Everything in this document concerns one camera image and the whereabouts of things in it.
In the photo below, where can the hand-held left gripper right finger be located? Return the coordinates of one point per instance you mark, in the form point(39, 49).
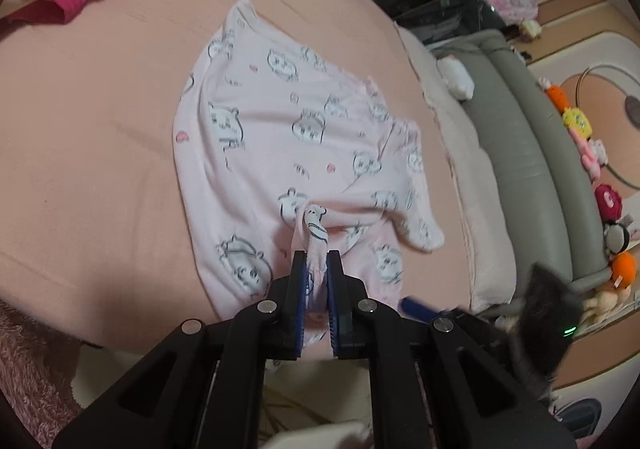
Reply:
point(336, 289)

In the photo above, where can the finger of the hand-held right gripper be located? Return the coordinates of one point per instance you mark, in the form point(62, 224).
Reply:
point(415, 305)

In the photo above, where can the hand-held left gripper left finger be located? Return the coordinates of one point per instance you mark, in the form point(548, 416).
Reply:
point(295, 289)

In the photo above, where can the pink cartoon print pajama pants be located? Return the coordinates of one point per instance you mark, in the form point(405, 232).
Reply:
point(280, 94)

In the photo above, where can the beige plush toy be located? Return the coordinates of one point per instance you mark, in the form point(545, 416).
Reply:
point(605, 304)

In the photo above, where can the orange round plush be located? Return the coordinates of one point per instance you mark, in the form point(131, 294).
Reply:
point(625, 269)

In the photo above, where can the black white round plush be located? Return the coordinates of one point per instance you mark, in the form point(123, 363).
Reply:
point(617, 235)

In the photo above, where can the red plush toy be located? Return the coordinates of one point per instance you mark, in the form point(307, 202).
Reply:
point(609, 201)

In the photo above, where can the grey padded headboard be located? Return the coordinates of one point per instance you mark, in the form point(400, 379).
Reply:
point(525, 154)

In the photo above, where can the yellow sponge plush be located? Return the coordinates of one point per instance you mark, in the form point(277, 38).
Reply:
point(577, 121)

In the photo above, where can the white plush toy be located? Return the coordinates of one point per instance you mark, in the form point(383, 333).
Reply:
point(456, 78)

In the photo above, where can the round pink bed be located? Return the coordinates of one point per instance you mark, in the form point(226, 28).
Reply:
point(100, 129)

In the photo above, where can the pink fluffy fabric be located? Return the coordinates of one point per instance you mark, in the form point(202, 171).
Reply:
point(35, 379)

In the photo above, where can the small yellow plush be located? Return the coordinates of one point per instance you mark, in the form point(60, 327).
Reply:
point(530, 29)

